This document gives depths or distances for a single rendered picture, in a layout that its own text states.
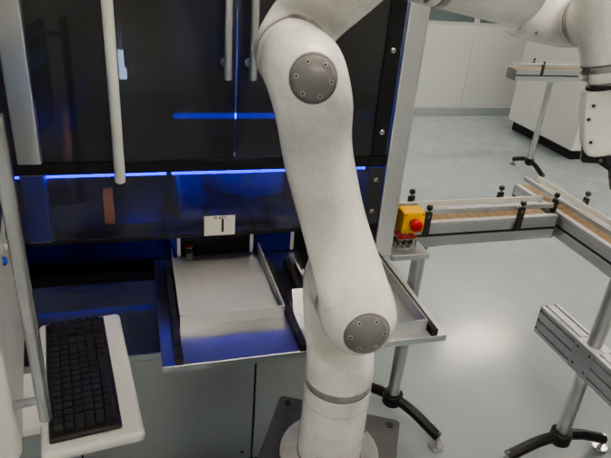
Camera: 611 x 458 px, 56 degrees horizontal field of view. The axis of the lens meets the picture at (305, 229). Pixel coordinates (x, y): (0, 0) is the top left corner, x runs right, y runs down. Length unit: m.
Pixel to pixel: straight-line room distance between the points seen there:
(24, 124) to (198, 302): 0.59
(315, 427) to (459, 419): 1.59
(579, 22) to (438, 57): 6.03
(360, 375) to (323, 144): 0.42
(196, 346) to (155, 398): 0.58
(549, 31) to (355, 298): 0.50
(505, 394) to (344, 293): 2.02
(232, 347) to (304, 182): 0.67
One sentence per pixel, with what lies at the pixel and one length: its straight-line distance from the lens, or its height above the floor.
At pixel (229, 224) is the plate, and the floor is 1.02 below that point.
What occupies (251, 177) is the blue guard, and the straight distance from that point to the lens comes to 1.57.
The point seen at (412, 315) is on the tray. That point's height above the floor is 0.88.
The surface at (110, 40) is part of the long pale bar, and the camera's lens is 1.37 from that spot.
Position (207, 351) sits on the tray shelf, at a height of 0.88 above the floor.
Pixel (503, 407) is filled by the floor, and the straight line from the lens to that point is 2.75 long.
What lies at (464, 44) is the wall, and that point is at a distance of 7.07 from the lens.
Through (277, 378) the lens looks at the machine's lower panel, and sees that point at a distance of 1.97.
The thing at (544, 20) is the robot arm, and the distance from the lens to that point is 0.99.
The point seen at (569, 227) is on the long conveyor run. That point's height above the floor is 0.91.
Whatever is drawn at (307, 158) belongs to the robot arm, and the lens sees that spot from 0.77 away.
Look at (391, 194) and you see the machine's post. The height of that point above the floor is 1.09.
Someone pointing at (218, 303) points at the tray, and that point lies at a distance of 1.53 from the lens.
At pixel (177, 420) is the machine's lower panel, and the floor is 0.32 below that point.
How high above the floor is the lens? 1.74
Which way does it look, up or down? 27 degrees down
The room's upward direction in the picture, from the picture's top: 5 degrees clockwise
